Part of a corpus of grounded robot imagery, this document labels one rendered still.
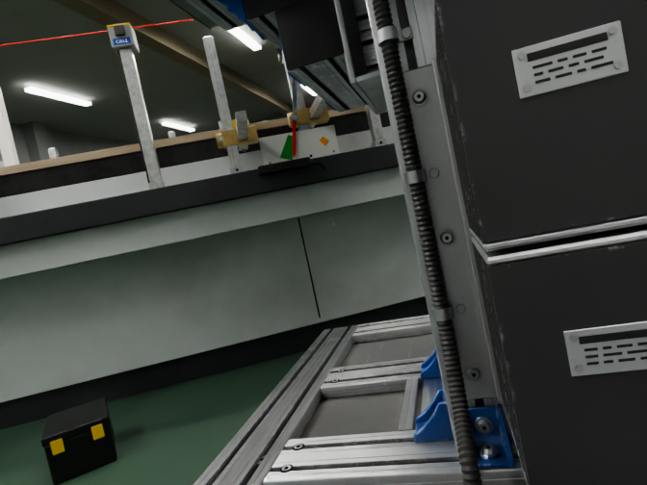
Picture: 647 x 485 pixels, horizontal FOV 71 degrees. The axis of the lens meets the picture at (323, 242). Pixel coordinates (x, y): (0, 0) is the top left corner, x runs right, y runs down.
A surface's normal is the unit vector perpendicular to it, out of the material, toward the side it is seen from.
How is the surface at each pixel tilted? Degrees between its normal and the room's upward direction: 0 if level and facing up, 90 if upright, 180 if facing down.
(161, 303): 90
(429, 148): 90
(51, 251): 90
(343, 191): 90
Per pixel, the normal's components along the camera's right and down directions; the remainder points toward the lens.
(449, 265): -0.25, 0.11
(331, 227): 0.17, 0.02
